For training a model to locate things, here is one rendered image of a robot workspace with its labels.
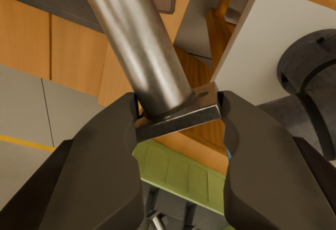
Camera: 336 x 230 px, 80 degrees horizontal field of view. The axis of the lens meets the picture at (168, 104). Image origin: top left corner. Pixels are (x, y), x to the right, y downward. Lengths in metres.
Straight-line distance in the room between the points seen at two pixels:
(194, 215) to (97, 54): 0.74
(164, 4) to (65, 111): 1.73
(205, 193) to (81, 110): 1.42
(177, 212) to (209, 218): 0.16
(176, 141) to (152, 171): 0.15
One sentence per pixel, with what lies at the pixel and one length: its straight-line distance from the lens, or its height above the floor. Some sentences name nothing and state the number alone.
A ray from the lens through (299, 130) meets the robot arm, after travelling 0.35.
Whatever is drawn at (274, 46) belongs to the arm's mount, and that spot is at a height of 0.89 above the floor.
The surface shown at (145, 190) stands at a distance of 0.89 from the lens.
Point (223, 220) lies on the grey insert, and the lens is 1.11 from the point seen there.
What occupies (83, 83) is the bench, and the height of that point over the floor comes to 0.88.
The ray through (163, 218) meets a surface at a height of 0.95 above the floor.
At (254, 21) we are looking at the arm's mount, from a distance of 0.46.
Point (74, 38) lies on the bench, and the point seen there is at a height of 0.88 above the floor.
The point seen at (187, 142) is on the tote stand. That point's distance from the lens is 0.77.
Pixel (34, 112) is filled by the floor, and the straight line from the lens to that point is 2.24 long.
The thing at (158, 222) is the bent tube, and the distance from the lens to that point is 0.91.
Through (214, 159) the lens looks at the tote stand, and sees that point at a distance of 0.84.
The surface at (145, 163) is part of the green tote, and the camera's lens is 0.71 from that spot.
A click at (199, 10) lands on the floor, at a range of 1.35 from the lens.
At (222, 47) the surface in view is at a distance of 0.68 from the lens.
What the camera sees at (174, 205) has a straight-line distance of 0.93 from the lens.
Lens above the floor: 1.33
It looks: 54 degrees down
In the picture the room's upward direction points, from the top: 168 degrees counter-clockwise
